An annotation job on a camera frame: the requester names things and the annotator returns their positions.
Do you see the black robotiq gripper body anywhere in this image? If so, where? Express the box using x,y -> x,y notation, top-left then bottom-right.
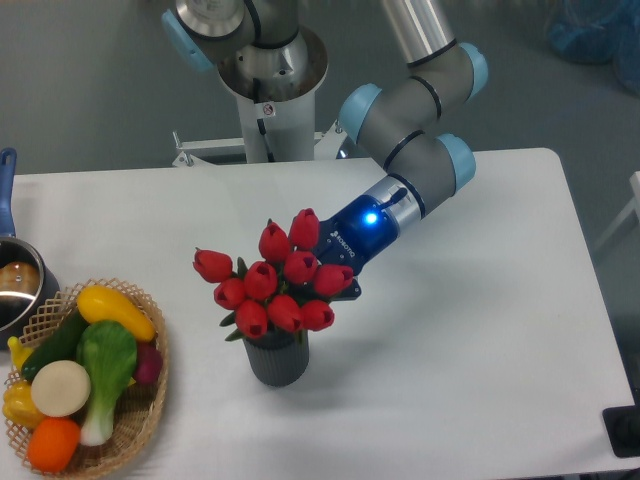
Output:
313,195 -> 399,274

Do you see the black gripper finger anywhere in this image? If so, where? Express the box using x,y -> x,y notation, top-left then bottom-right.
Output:
327,276 -> 362,302

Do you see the red tulip bouquet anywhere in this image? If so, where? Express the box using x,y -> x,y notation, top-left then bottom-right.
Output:
192,208 -> 355,342

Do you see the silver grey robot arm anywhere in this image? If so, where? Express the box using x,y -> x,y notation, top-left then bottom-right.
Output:
313,1 -> 488,275

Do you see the dark grey ribbed vase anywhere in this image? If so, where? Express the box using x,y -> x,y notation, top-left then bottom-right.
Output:
243,330 -> 310,387

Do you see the red radish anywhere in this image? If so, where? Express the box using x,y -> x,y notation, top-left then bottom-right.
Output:
132,343 -> 163,385

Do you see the green bok choy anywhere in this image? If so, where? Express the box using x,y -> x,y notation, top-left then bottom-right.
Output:
76,320 -> 137,447

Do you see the yellow squash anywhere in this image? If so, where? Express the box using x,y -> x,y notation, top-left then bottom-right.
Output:
76,285 -> 156,342

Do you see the white chair part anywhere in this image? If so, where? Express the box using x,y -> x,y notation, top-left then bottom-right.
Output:
595,171 -> 639,254

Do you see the green cucumber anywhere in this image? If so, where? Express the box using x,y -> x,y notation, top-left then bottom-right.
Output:
21,310 -> 89,382

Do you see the black device at table edge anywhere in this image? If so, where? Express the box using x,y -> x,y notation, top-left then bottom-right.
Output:
602,406 -> 639,458

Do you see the beige round bun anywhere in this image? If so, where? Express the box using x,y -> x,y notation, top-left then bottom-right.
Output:
31,360 -> 91,417

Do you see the blue plastic bag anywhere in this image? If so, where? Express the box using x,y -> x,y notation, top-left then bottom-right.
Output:
544,1 -> 639,95

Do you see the orange fruit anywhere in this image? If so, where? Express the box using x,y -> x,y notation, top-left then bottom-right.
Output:
27,417 -> 80,473

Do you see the yellow banana tip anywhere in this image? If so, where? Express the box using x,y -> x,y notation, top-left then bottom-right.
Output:
7,336 -> 34,372

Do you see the yellow bell pepper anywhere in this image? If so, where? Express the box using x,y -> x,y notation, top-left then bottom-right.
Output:
2,380 -> 45,430

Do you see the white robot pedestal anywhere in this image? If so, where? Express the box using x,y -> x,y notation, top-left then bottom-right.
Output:
161,1 -> 346,164

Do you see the blue handled saucepan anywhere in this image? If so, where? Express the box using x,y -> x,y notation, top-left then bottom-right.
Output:
1,147 -> 59,351

